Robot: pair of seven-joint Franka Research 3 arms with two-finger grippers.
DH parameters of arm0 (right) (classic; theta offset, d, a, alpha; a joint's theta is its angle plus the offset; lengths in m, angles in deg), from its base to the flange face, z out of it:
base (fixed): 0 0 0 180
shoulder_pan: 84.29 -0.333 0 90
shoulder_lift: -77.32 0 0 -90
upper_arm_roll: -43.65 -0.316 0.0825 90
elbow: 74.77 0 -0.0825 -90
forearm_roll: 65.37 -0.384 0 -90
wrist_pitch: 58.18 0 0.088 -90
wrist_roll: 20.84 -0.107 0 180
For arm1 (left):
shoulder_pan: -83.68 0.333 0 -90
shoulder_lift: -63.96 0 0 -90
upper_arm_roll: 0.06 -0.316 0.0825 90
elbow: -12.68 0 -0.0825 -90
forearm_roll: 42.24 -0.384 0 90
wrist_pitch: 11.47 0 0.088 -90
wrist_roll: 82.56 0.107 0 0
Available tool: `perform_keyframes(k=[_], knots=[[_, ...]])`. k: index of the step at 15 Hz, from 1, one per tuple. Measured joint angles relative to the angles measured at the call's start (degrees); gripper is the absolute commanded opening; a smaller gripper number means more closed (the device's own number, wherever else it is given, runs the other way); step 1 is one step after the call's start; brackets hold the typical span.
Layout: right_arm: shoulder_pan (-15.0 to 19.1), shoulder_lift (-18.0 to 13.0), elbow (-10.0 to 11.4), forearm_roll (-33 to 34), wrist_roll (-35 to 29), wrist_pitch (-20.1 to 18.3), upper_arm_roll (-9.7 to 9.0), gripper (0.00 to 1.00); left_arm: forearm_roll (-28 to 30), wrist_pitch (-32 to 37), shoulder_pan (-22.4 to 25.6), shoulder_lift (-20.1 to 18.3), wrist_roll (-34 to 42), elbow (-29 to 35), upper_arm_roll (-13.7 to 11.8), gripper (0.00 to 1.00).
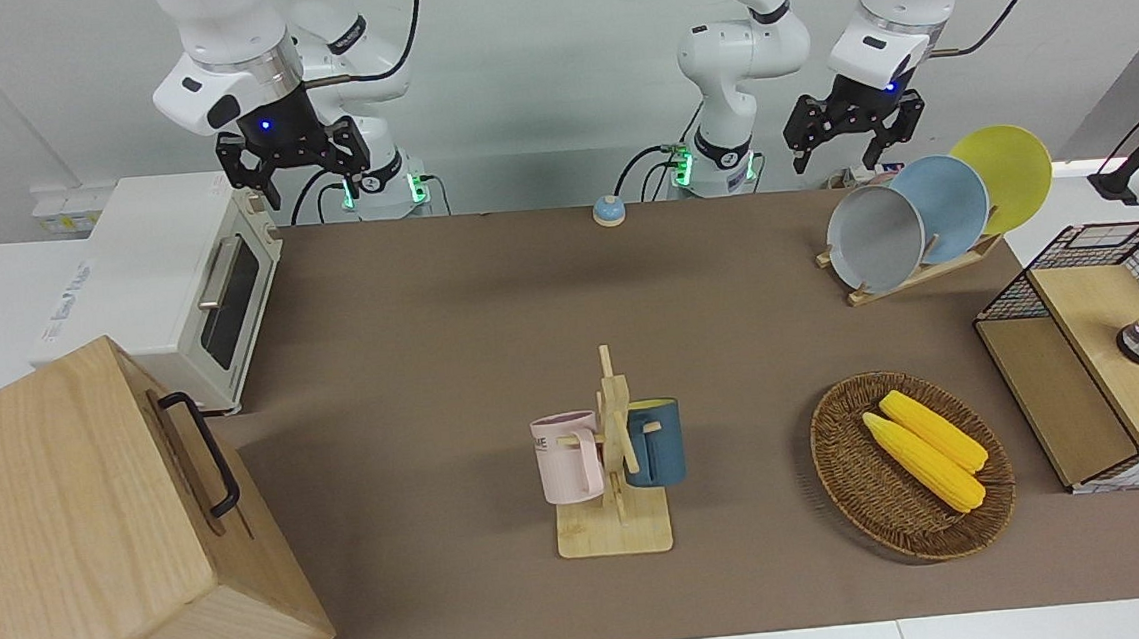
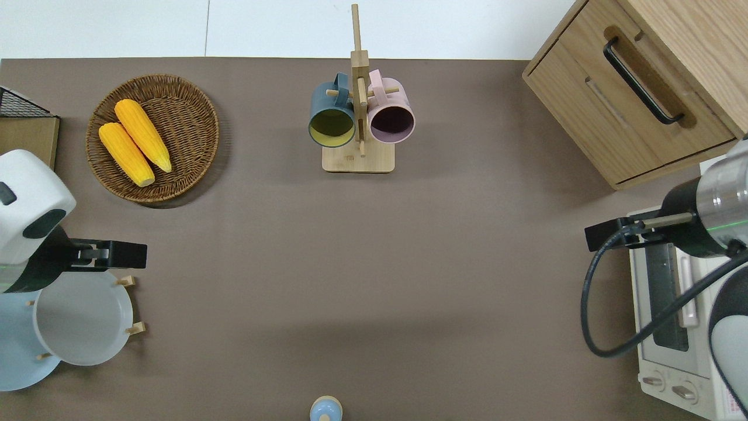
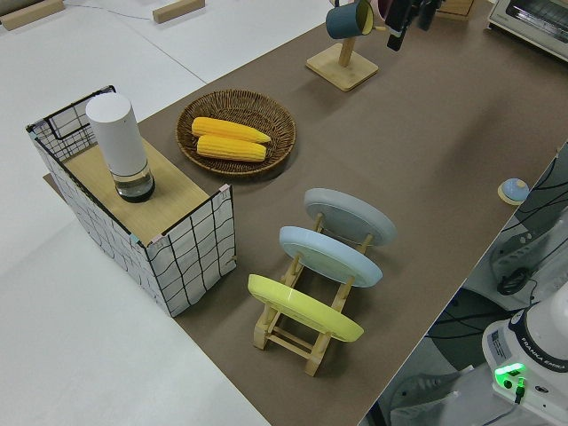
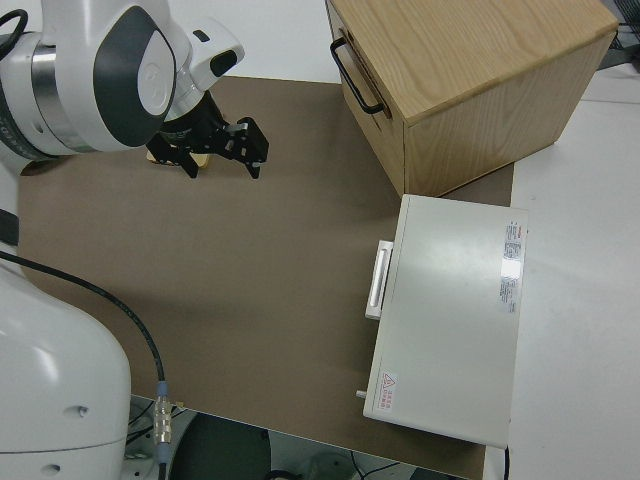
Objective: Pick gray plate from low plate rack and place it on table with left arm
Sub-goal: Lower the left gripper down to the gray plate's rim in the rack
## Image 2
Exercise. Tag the light blue plate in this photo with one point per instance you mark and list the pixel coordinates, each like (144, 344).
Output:
(17, 345)

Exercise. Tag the brown table mat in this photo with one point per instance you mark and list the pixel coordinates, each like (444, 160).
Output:
(409, 263)

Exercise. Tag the gray plate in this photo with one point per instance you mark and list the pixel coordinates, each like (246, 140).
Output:
(82, 318)

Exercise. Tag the wooden mug tree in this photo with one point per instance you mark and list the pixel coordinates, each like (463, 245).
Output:
(358, 158)

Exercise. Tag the yellow corn cob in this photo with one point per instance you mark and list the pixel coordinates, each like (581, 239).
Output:
(125, 155)
(143, 134)

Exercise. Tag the low wooden plate rack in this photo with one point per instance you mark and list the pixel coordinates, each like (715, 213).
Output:
(139, 327)

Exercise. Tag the wooden drawer cabinet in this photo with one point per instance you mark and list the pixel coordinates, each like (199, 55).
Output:
(590, 117)

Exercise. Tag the dark blue mug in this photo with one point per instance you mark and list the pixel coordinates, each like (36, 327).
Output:
(330, 102)

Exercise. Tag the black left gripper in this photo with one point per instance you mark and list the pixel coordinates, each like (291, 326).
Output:
(125, 255)

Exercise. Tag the round wicker basket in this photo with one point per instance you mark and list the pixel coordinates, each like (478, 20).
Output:
(181, 117)

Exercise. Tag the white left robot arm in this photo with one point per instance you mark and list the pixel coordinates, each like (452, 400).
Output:
(29, 199)

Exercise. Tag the light blue call bell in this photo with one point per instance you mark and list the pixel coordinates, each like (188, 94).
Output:
(325, 409)

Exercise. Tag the pink mug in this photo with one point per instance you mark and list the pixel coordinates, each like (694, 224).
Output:
(392, 105)

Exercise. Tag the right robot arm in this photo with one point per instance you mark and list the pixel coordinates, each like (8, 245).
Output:
(719, 204)

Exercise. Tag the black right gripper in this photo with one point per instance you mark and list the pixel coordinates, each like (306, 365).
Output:
(602, 237)

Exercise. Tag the white toaster oven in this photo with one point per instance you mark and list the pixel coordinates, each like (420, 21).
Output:
(660, 351)

